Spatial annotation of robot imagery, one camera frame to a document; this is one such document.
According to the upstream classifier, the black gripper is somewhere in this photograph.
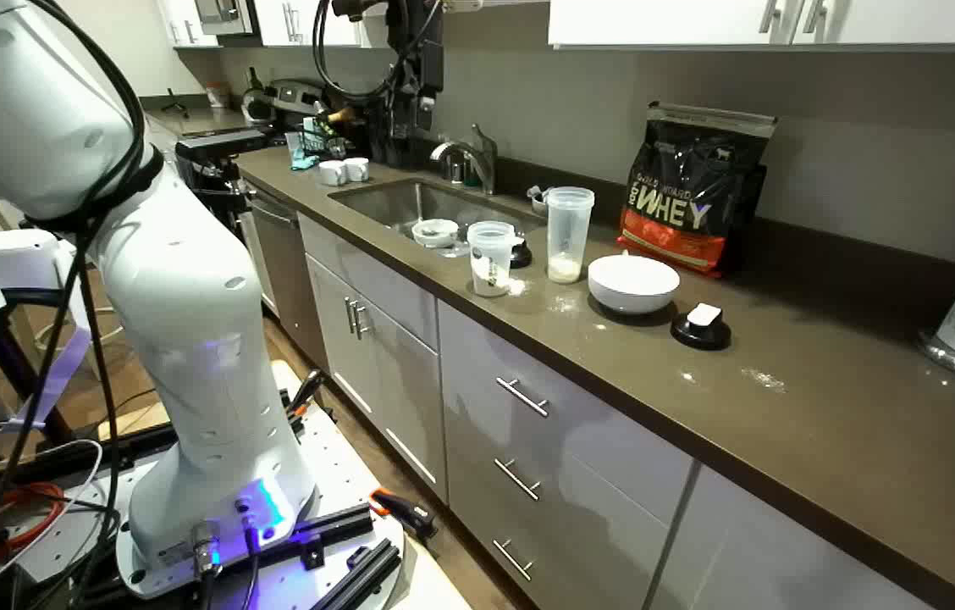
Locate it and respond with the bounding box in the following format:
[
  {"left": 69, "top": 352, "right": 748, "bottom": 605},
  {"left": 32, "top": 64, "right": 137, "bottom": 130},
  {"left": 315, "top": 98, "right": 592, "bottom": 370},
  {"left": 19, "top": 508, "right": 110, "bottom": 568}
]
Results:
[{"left": 386, "top": 39, "right": 442, "bottom": 115}]

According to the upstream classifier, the taller clear plastic cup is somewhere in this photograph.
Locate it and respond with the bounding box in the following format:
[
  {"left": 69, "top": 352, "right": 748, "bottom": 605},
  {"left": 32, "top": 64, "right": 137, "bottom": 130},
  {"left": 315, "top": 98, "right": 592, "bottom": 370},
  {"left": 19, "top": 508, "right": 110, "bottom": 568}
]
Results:
[{"left": 540, "top": 184, "right": 598, "bottom": 284}]

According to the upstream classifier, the shorter clear plastic cup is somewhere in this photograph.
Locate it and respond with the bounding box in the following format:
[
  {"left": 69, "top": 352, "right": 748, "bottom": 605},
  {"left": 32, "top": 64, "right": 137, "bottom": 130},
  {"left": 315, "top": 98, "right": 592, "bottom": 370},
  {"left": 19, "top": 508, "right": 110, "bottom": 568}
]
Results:
[{"left": 464, "top": 219, "right": 522, "bottom": 302}]

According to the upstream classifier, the chrome faucet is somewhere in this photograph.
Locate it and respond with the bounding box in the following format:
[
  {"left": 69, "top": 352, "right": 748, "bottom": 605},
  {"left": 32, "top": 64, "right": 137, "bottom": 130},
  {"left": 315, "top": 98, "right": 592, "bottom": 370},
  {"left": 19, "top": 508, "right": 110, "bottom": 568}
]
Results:
[{"left": 426, "top": 126, "right": 501, "bottom": 197}]

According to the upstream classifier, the stainless steel sink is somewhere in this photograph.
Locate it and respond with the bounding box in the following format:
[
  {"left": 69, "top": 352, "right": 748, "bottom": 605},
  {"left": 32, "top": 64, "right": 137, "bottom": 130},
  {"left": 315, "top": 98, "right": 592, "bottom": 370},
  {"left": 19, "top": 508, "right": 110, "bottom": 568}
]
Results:
[{"left": 329, "top": 176, "right": 540, "bottom": 257}]

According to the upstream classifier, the small teal container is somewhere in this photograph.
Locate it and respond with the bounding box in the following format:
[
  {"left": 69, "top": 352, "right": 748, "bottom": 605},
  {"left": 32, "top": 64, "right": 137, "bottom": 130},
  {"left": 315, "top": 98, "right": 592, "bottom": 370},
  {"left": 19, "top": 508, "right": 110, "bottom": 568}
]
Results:
[{"left": 280, "top": 130, "right": 329, "bottom": 176}]

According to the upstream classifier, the white dish in sink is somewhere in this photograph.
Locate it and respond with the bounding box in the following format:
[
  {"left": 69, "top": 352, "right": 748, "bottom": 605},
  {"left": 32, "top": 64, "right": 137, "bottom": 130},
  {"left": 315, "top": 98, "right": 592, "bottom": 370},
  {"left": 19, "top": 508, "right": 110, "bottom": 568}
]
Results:
[{"left": 406, "top": 213, "right": 464, "bottom": 254}]

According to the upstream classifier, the stainless dishwasher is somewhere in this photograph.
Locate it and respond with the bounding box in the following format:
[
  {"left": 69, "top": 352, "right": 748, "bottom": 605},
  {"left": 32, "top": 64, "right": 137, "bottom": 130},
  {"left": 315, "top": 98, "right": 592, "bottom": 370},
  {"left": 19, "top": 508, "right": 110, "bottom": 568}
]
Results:
[{"left": 240, "top": 184, "right": 329, "bottom": 370}]

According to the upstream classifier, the white upper cabinet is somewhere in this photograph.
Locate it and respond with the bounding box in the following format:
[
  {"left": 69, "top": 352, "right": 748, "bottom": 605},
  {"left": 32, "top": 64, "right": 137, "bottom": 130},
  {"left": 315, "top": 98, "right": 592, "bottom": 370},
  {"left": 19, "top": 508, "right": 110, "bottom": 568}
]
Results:
[{"left": 545, "top": 0, "right": 955, "bottom": 56}]

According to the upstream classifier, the black whey protein bag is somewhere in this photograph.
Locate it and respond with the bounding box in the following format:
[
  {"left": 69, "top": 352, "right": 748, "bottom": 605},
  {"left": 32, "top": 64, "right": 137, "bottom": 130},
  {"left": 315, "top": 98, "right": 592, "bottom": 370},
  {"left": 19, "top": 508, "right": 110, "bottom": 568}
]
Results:
[{"left": 612, "top": 98, "right": 780, "bottom": 283}]

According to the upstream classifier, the black orange clamp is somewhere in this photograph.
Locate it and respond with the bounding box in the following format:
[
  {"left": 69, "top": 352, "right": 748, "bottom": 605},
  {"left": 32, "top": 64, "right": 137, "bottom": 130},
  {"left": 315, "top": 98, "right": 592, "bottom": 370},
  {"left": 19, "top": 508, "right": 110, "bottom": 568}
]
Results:
[{"left": 284, "top": 370, "right": 329, "bottom": 429}]

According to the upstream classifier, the black shaker lid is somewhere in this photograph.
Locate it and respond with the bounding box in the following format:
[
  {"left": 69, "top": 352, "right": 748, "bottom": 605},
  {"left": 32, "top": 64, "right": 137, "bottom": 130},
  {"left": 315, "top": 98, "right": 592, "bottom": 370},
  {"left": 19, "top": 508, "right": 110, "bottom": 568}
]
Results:
[{"left": 670, "top": 298, "right": 735, "bottom": 352}]

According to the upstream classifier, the white perforated robot table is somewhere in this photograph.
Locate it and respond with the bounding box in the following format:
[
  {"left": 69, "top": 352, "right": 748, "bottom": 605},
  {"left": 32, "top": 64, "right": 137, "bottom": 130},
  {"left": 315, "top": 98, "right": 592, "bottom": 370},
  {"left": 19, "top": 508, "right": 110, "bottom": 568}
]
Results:
[{"left": 0, "top": 361, "right": 472, "bottom": 610}]

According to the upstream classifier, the white base cabinet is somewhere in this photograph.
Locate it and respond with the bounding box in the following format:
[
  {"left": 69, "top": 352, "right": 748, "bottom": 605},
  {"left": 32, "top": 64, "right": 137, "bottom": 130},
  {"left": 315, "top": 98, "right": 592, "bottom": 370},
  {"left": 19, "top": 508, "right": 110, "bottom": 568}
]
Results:
[{"left": 294, "top": 213, "right": 937, "bottom": 610}]

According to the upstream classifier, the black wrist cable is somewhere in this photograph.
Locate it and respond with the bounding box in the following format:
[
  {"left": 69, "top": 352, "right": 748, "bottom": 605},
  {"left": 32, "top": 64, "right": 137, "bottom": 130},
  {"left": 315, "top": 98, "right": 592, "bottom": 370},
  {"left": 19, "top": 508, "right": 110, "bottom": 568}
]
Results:
[{"left": 308, "top": 0, "right": 406, "bottom": 110}]

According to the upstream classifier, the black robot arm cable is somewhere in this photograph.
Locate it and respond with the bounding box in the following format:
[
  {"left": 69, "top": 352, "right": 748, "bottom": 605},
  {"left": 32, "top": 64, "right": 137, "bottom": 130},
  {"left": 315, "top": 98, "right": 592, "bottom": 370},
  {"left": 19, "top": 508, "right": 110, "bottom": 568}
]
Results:
[{"left": 0, "top": 0, "right": 158, "bottom": 545}]

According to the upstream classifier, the silver drawer bar handle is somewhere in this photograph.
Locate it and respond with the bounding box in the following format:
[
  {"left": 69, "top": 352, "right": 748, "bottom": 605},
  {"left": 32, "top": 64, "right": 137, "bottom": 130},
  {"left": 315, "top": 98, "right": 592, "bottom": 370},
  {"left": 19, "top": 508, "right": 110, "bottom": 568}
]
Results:
[
  {"left": 495, "top": 372, "right": 551, "bottom": 421},
  {"left": 489, "top": 537, "right": 537, "bottom": 582},
  {"left": 492, "top": 455, "right": 545, "bottom": 505}
]

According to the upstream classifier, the silver upper cabinet handle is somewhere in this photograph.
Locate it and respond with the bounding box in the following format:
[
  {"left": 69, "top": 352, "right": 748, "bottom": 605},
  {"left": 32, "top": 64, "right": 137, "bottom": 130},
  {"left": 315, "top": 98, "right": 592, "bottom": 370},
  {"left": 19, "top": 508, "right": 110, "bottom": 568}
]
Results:
[
  {"left": 757, "top": 0, "right": 788, "bottom": 40},
  {"left": 796, "top": 0, "right": 829, "bottom": 46}
]

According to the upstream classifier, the orange handled clamp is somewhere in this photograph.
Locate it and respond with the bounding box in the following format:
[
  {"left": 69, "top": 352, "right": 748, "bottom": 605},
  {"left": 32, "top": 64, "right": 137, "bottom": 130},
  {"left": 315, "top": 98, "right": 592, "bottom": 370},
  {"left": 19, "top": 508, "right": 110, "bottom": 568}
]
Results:
[{"left": 369, "top": 485, "right": 440, "bottom": 542}]

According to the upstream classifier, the black metal rail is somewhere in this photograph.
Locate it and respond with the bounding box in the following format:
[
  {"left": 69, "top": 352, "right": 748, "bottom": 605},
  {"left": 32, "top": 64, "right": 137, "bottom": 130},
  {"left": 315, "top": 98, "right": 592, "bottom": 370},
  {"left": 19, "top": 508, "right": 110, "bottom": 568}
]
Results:
[
  {"left": 211, "top": 505, "right": 375, "bottom": 570},
  {"left": 305, "top": 540, "right": 402, "bottom": 610}
]

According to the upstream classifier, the red cable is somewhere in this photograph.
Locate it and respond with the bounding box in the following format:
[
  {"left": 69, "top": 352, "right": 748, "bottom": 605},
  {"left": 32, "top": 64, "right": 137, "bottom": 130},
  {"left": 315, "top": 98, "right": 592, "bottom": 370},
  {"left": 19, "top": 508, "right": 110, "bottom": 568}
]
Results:
[{"left": 0, "top": 477, "right": 69, "bottom": 557}]

